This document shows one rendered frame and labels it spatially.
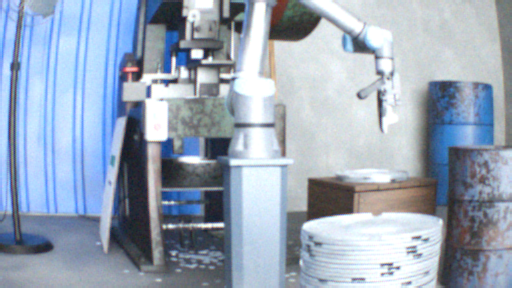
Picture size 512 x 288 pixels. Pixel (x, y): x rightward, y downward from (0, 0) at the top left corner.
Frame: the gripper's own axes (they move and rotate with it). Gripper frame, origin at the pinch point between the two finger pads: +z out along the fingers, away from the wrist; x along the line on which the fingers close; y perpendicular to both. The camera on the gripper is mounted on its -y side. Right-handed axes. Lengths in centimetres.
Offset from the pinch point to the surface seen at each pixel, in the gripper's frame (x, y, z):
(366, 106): 212, 36, -15
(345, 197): -3.4, -13.7, 22.4
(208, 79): 31, -61, -19
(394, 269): -105, -20, 24
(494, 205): -46, 31, 23
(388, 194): -5.6, 1.6, 21.9
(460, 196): -35.3, 20.8, 20.7
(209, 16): 41, -61, -47
